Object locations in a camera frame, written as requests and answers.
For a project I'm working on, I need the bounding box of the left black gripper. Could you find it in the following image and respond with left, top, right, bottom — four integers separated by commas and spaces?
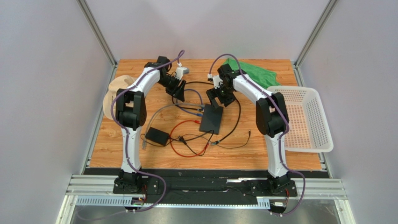
157, 75, 186, 102

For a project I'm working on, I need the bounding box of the black network switch box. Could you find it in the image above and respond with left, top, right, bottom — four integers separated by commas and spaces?
199, 104, 224, 135

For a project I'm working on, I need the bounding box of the thin black adapter cable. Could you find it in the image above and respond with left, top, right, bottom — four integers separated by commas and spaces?
174, 129, 252, 150

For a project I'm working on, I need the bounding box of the grey ethernet cable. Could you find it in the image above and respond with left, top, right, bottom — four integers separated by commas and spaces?
142, 103, 206, 151

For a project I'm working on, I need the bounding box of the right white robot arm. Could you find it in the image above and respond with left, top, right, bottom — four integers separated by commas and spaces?
206, 64, 290, 194

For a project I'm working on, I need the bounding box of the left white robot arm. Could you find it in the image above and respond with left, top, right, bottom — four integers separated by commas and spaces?
111, 56, 189, 192

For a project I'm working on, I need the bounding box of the black power adapter brick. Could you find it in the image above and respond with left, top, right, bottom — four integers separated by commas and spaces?
145, 127, 170, 147

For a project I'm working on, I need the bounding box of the beige bucket hat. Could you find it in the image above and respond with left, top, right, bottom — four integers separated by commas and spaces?
103, 75, 136, 120

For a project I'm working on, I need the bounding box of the green cloth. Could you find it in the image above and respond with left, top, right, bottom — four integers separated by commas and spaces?
239, 61, 281, 89

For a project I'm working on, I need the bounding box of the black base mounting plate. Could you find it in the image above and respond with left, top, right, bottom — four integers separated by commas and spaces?
83, 168, 330, 206

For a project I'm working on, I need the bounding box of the white plastic basket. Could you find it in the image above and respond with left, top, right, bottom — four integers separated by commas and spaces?
267, 85, 334, 153

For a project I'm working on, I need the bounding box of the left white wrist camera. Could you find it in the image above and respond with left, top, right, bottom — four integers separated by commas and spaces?
175, 63, 190, 80

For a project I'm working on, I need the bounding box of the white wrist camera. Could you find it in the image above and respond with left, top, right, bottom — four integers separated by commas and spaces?
207, 74, 223, 90
175, 63, 190, 80

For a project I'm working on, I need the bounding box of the blue ethernet cable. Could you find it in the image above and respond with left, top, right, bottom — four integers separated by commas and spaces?
175, 89, 205, 118

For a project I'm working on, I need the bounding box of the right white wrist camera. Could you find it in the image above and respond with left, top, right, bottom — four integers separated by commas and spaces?
207, 74, 223, 90

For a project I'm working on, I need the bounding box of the red ethernet cable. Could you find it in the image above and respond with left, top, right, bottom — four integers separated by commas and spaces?
169, 119, 210, 158

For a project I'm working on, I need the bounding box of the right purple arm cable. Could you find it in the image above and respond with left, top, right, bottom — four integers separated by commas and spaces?
207, 54, 306, 217

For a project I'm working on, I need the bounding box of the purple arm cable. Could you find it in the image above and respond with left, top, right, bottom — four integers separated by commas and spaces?
207, 54, 306, 217
110, 49, 185, 213

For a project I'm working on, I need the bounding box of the black power cord with plug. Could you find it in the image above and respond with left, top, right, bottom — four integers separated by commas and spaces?
140, 130, 215, 156

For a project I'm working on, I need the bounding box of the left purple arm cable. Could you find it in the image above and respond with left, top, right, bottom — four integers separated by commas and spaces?
110, 49, 185, 213

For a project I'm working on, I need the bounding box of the aluminium frame rail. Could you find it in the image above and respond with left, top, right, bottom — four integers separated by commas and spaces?
57, 169, 355, 224

